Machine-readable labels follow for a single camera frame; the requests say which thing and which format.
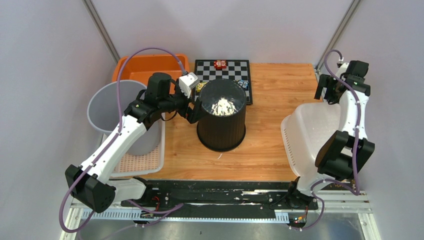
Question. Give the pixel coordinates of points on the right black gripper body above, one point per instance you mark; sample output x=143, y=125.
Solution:
x=331, y=95

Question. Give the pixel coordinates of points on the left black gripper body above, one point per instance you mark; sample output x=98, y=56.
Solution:
x=181, y=103

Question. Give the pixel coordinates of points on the black ribbed bin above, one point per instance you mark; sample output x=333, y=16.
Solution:
x=223, y=126

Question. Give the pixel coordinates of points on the large white plastic tub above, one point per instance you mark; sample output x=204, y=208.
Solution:
x=304, y=133

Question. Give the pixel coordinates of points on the grey bin black liner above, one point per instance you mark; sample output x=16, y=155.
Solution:
x=102, y=114

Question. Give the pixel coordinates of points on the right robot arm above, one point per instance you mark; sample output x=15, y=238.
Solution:
x=348, y=149

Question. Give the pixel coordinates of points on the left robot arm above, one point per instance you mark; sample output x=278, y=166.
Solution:
x=90, y=182

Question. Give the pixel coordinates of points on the yellow toy block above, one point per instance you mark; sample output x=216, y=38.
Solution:
x=199, y=86

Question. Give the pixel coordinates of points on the red toy block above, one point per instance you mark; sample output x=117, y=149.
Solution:
x=220, y=64

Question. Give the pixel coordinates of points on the orange plastic tub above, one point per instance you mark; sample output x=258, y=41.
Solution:
x=141, y=67

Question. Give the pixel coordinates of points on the blue toy block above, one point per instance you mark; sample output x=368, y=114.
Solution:
x=243, y=84

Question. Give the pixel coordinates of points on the black white chessboard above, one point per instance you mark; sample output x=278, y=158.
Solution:
x=237, y=70

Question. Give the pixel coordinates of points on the white perforated basket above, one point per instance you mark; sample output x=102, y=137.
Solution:
x=145, y=156

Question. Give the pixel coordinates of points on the right aluminium frame post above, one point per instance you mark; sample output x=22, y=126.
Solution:
x=350, y=12

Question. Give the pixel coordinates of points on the aluminium frame post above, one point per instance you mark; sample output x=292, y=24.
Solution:
x=350, y=12
x=92, y=11

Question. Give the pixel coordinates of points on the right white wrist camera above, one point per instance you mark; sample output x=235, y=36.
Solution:
x=342, y=69

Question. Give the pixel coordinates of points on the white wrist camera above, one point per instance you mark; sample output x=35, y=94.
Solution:
x=187, y=83
x=342, y=69

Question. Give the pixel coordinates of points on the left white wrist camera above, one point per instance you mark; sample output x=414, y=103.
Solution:
x=187, y=83

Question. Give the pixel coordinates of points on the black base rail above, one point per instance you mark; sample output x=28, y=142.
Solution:
x=229, y=201

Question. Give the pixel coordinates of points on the left aluminium frame post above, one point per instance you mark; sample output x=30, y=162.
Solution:
x=92, y=11

